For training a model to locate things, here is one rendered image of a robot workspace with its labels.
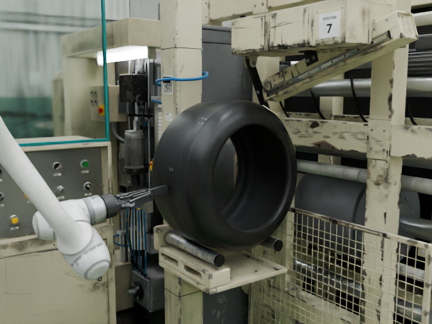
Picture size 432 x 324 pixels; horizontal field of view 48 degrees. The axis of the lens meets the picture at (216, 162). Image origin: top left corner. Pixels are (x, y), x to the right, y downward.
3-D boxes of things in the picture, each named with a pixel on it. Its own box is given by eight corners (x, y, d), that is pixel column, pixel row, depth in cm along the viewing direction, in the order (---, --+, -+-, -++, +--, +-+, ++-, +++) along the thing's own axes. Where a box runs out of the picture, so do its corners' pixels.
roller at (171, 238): (170, 229, 195) (175, 237, 196) (162, 236, 193) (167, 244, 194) (222, 251, 167) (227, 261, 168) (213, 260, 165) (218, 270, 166)
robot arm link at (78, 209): (78, 215, 155) (94, 242, 147) (28, 229, 146) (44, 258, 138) (78, 189, 149) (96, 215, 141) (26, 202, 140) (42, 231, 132)
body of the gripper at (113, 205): (105, 198, 147) (132, 191, 153) (94, 194, 154) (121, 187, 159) (109, 222, 149) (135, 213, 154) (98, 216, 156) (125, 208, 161)
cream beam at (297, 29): (229, 54, 203) (229, 19, 201) (273, 57, 217) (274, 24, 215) (344, 43, 154) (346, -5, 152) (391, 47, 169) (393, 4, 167)
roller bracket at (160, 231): (153, 249, 194) (153, 225, 192) (231, 233, 217) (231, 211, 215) (157, 251, 191) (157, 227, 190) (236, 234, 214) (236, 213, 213)
